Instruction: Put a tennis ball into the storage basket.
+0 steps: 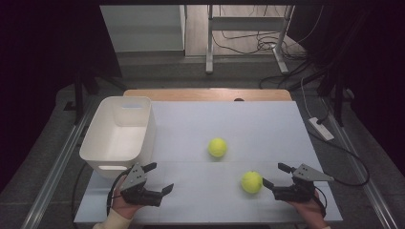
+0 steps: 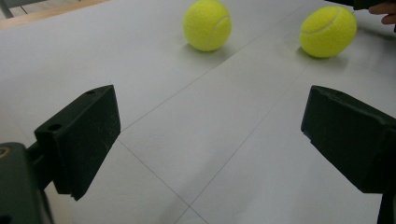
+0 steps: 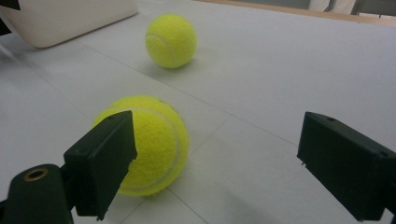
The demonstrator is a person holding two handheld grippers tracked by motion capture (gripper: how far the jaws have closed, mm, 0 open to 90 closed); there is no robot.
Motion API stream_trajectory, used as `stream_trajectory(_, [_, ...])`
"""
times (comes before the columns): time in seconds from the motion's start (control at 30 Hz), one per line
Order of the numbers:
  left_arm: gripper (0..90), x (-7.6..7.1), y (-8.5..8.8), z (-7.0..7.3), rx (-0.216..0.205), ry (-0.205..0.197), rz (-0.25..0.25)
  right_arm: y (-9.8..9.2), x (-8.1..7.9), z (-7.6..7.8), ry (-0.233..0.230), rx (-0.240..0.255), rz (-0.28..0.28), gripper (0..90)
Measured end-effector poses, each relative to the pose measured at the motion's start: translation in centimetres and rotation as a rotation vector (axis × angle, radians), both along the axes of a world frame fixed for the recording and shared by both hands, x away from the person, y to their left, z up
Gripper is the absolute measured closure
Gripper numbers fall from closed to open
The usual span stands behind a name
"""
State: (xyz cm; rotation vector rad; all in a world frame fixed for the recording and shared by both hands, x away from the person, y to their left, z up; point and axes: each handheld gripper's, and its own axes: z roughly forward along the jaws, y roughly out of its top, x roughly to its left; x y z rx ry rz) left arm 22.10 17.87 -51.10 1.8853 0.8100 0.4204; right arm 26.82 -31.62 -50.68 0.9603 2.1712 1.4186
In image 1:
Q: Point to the white plastic bin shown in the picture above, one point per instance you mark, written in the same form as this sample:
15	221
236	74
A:
121	140

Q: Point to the black metal stand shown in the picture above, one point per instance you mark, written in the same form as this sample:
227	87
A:
78	95
338	101

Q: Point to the white metal desk frame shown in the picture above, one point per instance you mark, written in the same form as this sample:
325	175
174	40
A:
242	24

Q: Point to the person's left hand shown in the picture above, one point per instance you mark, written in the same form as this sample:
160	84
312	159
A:
122	208

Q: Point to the person's right hand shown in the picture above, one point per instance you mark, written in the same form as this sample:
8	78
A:
310	211

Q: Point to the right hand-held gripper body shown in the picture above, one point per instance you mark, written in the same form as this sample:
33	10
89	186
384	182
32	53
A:
297	192

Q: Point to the white cabinet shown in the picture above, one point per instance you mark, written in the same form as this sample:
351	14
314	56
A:
143	28

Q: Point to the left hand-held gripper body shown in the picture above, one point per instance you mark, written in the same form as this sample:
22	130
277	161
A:
140	195

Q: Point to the white board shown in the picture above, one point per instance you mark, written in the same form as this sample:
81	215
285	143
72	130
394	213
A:
254	127

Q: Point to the white power strip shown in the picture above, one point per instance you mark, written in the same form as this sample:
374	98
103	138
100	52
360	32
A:
321	129

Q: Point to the yellow tennis ball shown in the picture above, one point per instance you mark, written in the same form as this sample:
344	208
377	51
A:
251	182
217	147

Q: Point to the metal floor rail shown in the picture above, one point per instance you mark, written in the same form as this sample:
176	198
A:
377	203
54	171

